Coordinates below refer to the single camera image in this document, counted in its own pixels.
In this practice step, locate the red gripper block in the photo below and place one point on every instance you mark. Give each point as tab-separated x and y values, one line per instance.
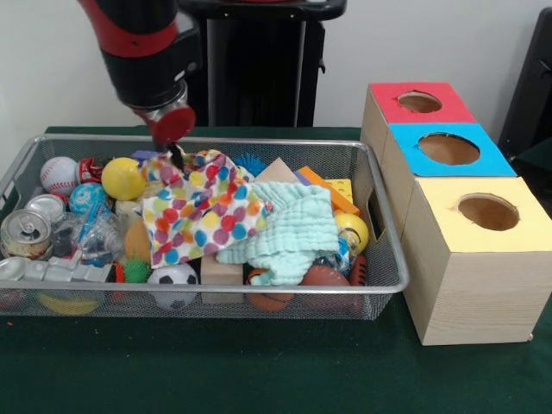
174	125

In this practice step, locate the yellow tennis ball toy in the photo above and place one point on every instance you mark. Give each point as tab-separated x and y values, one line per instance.
123	179

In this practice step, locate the dark green tablecloth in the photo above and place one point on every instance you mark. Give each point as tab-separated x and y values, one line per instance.
539	159
259	366

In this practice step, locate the plain wooden block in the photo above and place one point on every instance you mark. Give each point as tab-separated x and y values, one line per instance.
278	170
220	271

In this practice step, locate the white toy baseball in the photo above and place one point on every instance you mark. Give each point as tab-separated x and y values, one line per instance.
59	174

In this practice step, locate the small soccer ball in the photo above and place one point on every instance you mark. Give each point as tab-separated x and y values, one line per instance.
172	276

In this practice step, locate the colourful polka dot cloth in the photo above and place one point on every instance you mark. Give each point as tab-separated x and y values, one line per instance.
207	211

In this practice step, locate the blue patterned ball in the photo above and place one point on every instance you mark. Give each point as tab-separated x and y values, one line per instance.
88	199

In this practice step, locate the small brown football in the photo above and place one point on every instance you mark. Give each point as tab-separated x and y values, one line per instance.
321	276

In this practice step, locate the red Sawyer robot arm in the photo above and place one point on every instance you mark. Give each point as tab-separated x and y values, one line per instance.
146	52

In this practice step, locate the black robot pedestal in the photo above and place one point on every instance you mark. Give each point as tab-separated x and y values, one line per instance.
267	64

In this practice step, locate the mint green waffle cloth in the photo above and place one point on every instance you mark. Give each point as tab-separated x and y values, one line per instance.
293	224

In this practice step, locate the wooden box with three holes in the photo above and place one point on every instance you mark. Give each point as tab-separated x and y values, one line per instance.
474	293

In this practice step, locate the silver toy robot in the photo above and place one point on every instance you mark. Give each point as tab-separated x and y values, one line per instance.
64	271

